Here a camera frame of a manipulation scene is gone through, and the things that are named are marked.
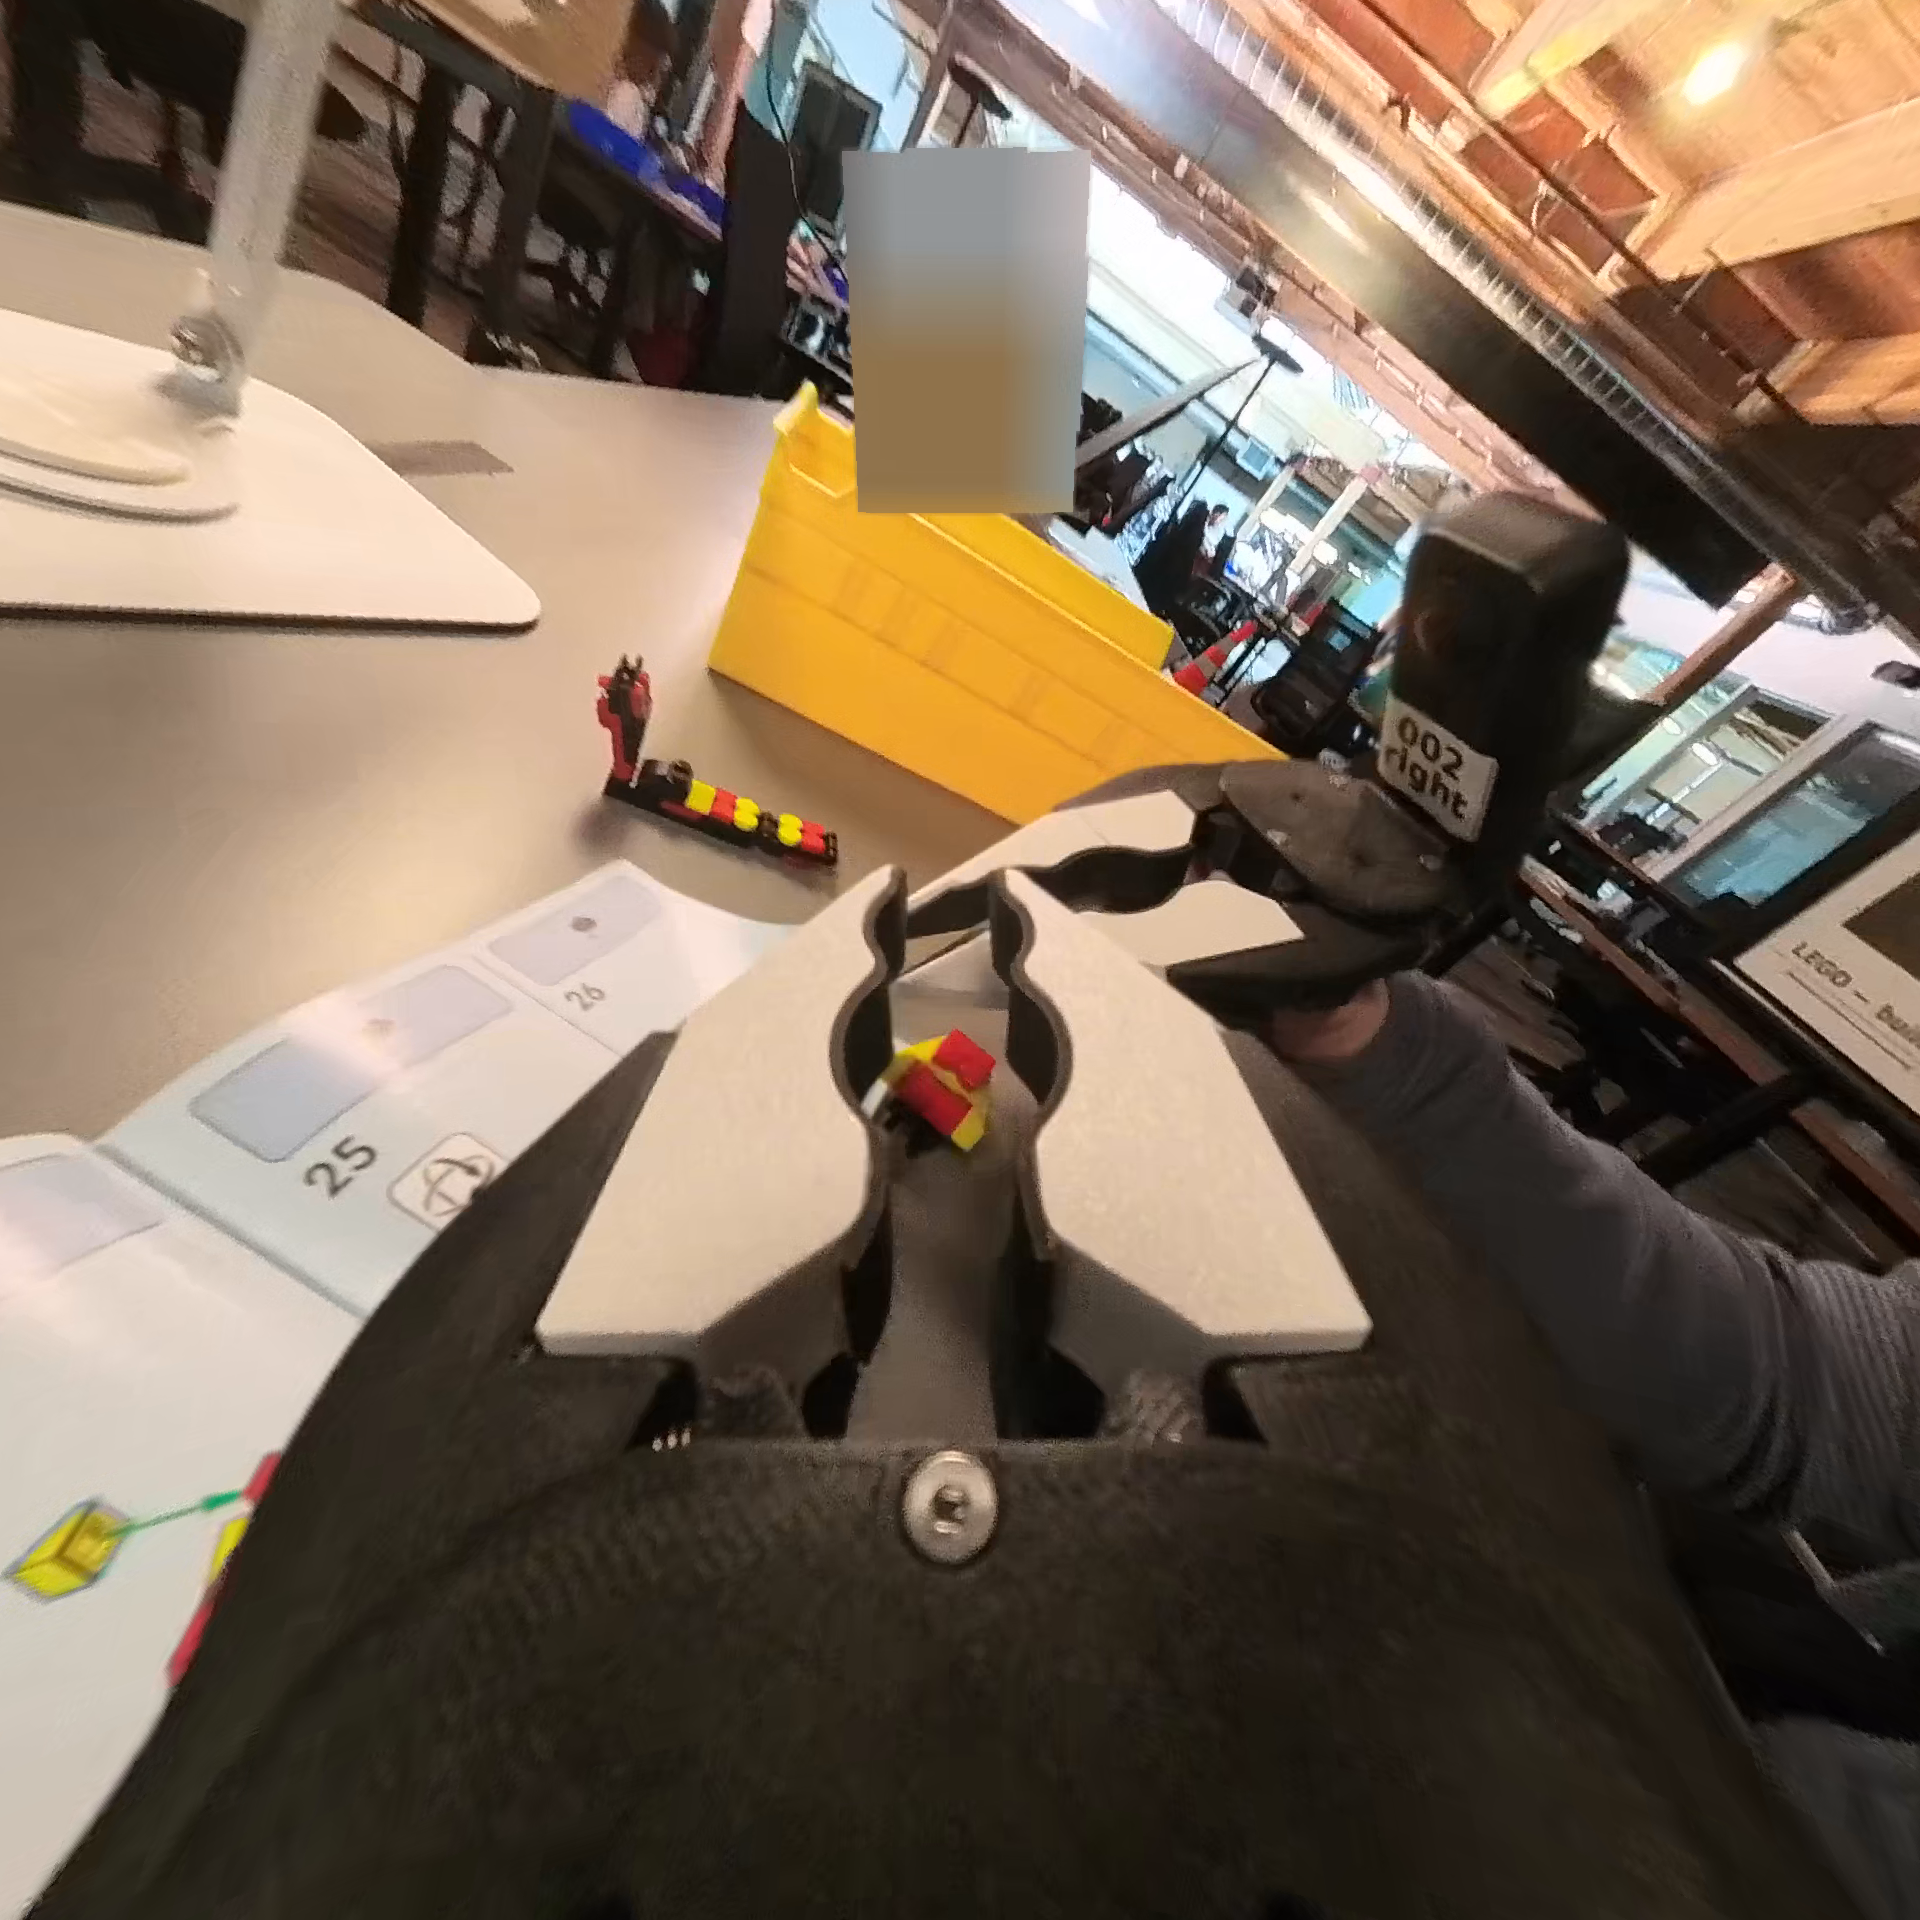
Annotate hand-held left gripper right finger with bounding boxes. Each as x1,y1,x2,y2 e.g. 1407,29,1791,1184
989,866,1375,1386

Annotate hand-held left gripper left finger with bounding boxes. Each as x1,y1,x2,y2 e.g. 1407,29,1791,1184
532,865,911,1362

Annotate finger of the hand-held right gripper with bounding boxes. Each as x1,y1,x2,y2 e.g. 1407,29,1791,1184
903,866,1312,985
983,786,1228,894

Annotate red yellow lego assembly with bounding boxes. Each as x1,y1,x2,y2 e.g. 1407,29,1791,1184
873,1032,1000,1155

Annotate beaded lego tail assembly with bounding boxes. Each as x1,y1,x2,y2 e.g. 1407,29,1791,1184
599,652,838,868

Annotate person's right forearm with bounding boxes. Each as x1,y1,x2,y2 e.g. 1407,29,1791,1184
1293,971,1920,1562

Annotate person's right hand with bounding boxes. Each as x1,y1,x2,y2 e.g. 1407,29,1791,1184
1270,988,1396,1066

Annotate yellow plastic bin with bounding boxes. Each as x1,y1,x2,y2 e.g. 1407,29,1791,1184
708,381,1291,827

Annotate white framed sign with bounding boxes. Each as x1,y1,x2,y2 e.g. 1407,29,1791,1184
1732,838,1920,1115

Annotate open instruction booklet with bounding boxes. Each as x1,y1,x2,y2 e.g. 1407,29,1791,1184
0,860,797,1706

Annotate wooden book stand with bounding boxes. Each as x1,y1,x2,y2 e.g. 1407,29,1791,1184
0,0,541,634

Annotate person's torso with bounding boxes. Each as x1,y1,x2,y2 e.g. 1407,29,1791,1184
1725,1516,1920,1920

